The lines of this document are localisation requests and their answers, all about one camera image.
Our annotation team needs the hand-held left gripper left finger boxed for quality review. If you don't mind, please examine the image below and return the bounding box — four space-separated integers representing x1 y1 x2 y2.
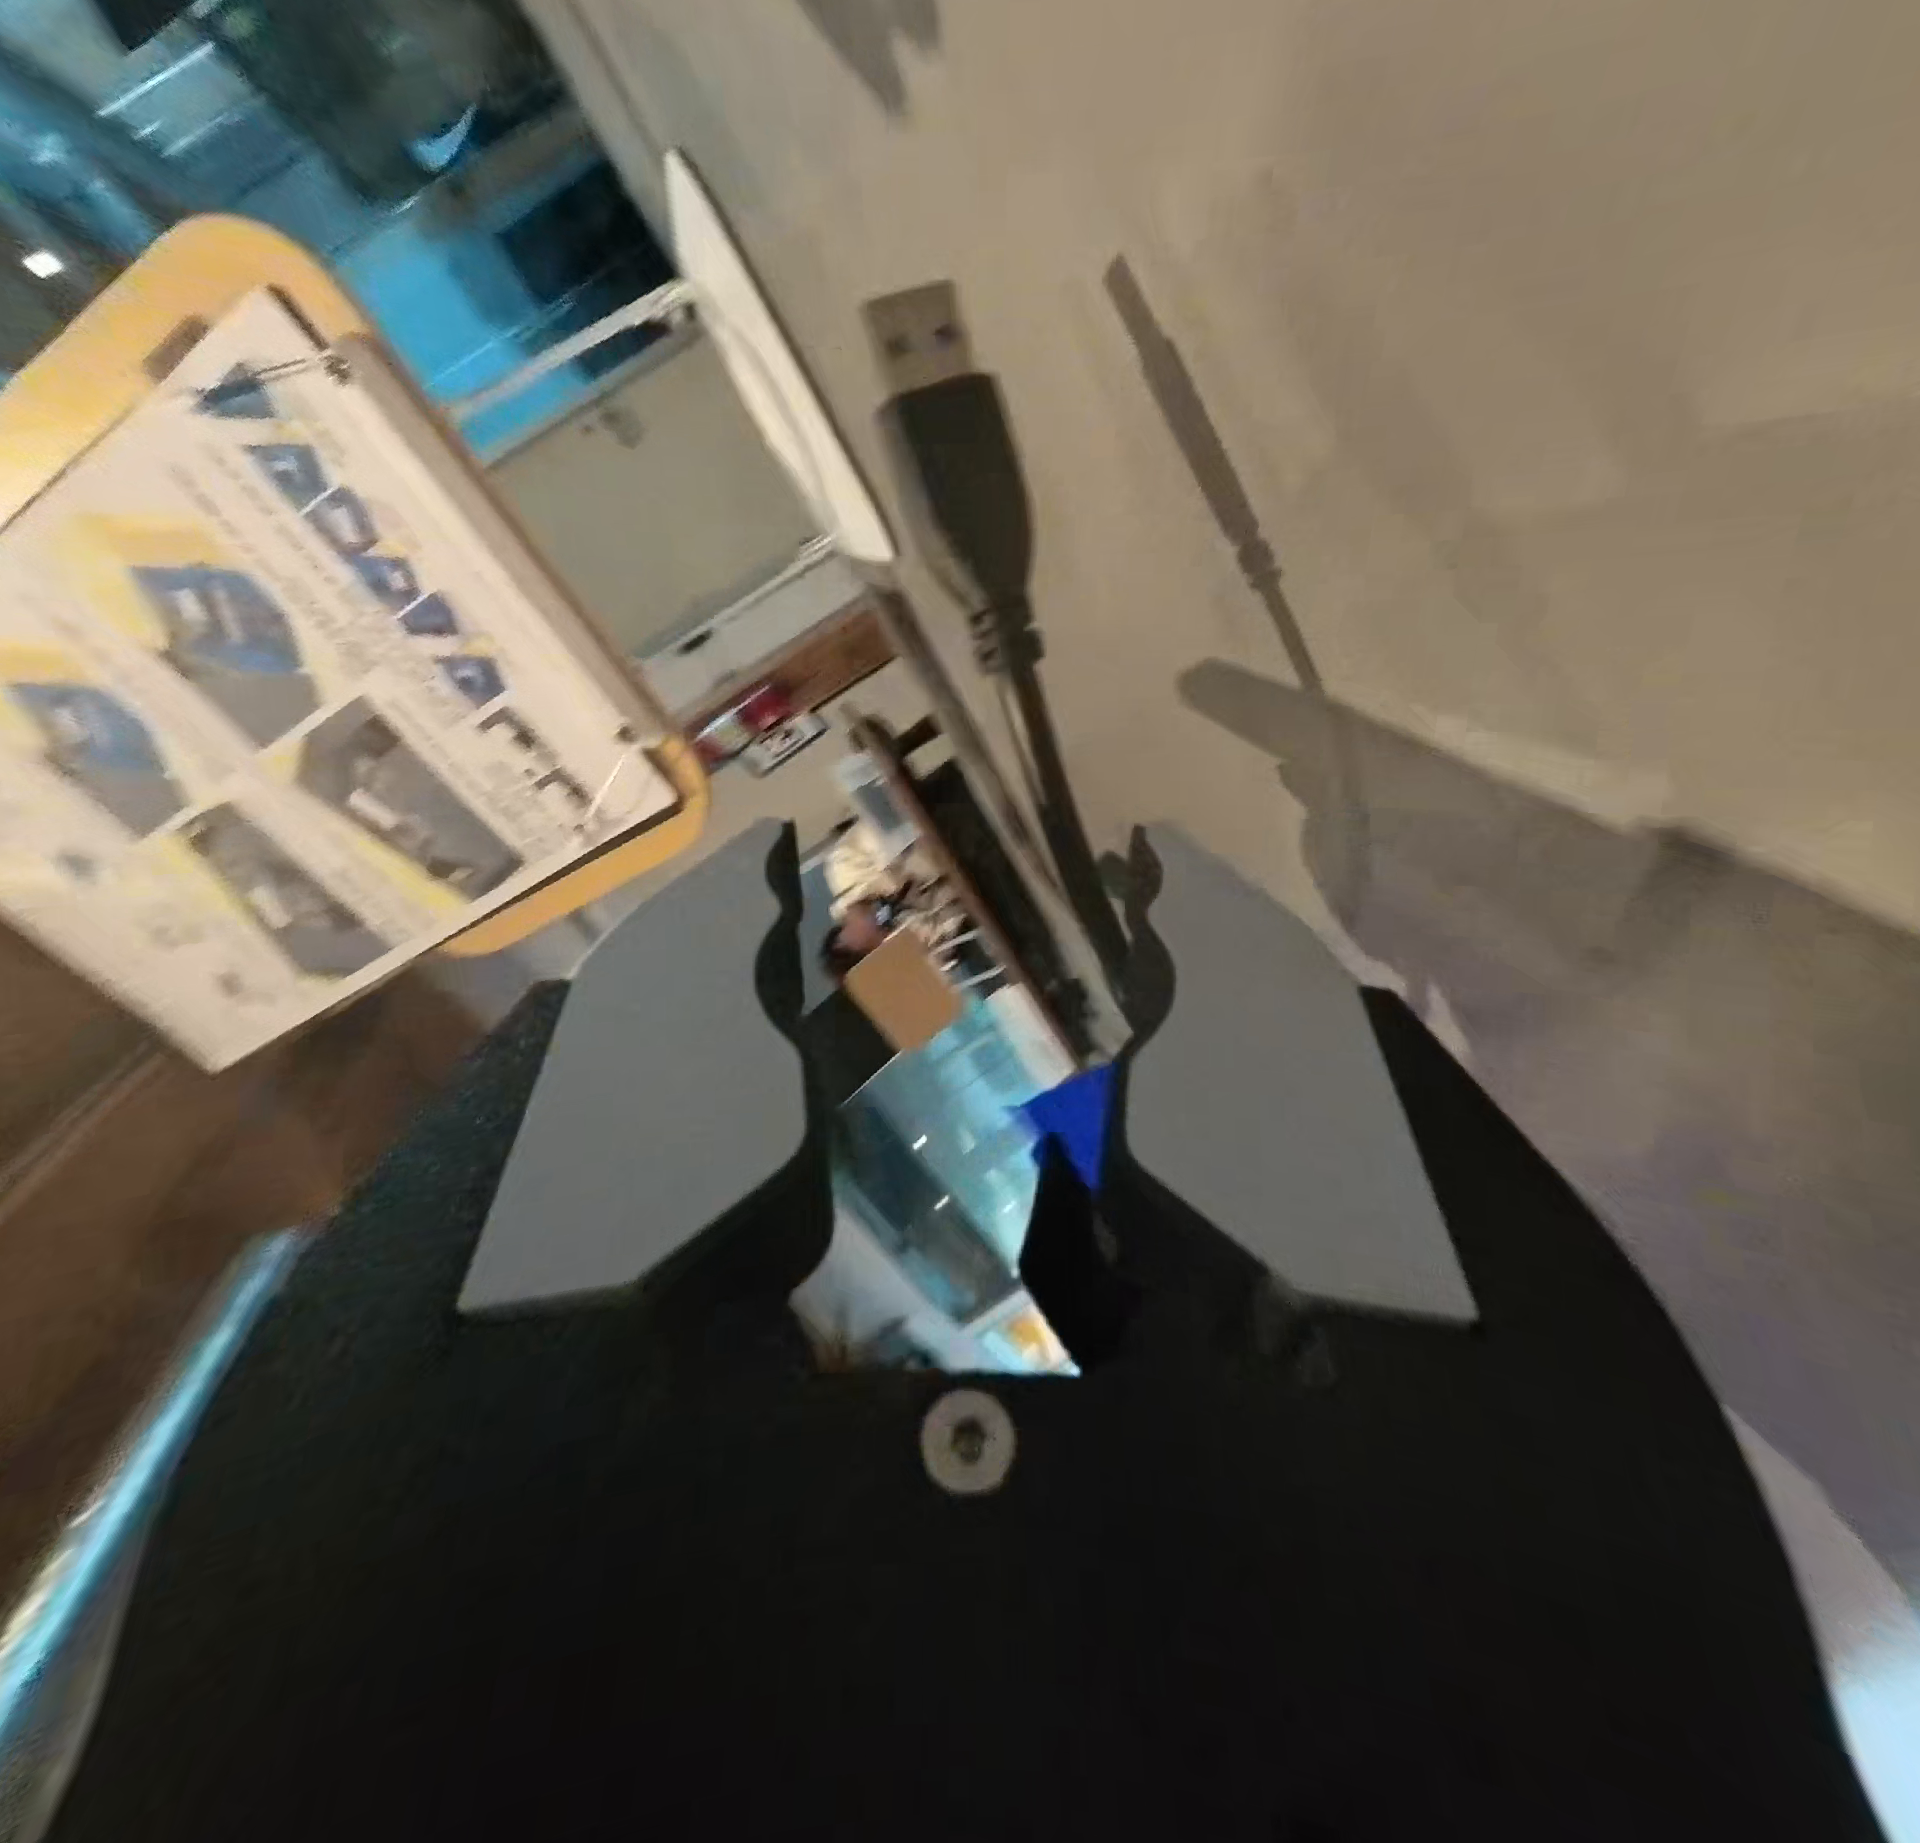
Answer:
456 817 836 1319

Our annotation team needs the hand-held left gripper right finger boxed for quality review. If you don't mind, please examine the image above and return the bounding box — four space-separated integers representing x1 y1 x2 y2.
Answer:
1102 822 1481 1327

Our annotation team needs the black usb cable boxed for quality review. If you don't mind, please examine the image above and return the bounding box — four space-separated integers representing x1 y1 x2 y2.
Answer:
860 278 1133 1011

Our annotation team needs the printed instruction sheet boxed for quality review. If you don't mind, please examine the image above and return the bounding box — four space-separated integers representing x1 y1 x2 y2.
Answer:
0 283 679 1075

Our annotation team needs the silver ventilation duct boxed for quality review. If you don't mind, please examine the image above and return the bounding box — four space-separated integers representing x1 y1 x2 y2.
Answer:
0 1225 309 1725

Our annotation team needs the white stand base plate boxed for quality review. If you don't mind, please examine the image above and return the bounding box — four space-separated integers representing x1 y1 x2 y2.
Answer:
660 148 902 570

